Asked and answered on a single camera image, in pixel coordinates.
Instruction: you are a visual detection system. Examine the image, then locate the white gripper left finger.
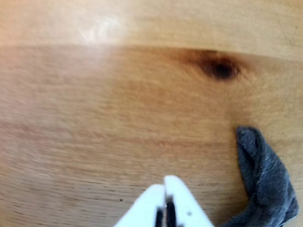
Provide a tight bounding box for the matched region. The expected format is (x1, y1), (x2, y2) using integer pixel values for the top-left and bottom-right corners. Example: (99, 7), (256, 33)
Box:
(113, 184), (166, 227)

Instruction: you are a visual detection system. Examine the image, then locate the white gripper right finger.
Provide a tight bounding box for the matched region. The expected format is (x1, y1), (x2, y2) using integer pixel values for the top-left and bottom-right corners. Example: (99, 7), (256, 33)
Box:
(164, 175), (215, 227)

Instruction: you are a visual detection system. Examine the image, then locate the grey knitted cloth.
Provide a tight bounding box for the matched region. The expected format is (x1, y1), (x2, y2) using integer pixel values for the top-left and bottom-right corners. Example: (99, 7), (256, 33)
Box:
(222, 125), (300, 227)

